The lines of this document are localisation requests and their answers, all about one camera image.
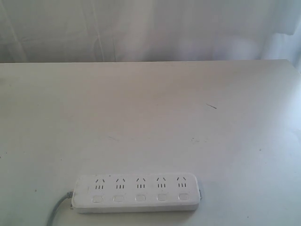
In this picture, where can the white backdrop curtain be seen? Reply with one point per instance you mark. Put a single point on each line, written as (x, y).
(149, 30)

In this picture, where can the white five-socket power strip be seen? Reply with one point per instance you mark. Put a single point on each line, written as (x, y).
(119, 193)

